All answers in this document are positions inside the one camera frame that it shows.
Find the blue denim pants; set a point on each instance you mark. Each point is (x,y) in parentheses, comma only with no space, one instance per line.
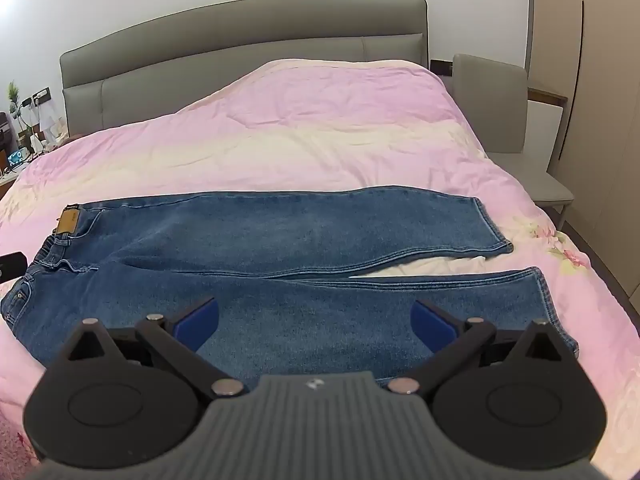
(300,240)

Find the grey chair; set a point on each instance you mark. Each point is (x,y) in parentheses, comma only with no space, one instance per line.
(492,105)

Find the cluttered bedside table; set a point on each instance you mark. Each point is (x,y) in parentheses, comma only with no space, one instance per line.
(25,152)

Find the dark wall socket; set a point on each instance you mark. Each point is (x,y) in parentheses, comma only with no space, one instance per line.
(42,96)

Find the small green potted plant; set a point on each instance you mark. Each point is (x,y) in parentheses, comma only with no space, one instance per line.
(15,102)

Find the pink floral blanket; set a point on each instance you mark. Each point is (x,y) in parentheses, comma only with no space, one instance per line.
(320,125)

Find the grey upholstered bed headboard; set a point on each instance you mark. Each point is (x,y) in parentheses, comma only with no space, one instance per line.
(240,35)

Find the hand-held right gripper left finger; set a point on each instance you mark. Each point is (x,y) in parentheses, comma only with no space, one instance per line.
(197,325)

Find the beige wardrobe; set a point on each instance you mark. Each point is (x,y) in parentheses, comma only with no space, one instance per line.
(600,60)

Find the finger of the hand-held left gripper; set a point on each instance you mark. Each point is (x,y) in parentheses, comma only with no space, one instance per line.
(12,266)

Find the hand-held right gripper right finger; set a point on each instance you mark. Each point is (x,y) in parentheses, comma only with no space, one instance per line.
(432,327)

